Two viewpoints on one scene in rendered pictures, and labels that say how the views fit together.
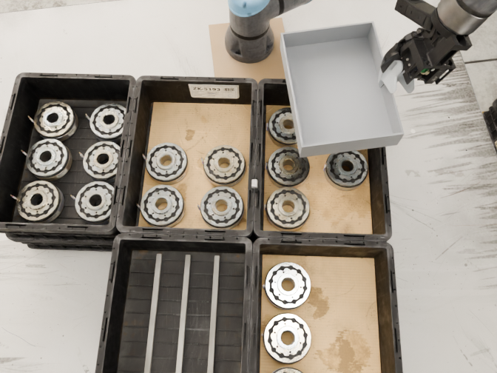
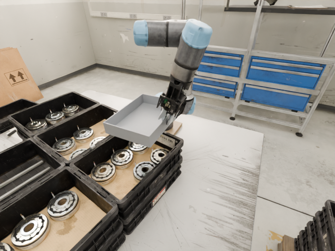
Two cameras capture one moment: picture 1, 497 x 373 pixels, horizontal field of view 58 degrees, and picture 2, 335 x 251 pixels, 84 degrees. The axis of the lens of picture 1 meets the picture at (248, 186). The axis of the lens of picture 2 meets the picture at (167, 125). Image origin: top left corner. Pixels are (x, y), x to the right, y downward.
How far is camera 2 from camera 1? 73 cm
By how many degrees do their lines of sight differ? 38
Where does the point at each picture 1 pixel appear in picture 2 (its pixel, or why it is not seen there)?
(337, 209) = (125, 188)
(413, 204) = (180, 225)
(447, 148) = (222, 208)
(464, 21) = (174, 68)
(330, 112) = (135, 125)
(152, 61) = not seen: hidden behind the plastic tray
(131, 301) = (12, 172)
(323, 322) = (57, 238)
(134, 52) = not seen: hidden behind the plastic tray
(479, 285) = not seen: outside the picture
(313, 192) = (123, 175)
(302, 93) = (133, 115)
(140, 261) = (35, 160)
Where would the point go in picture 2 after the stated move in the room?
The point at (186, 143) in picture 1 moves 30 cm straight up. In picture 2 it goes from (98, 134) to (85, 83)
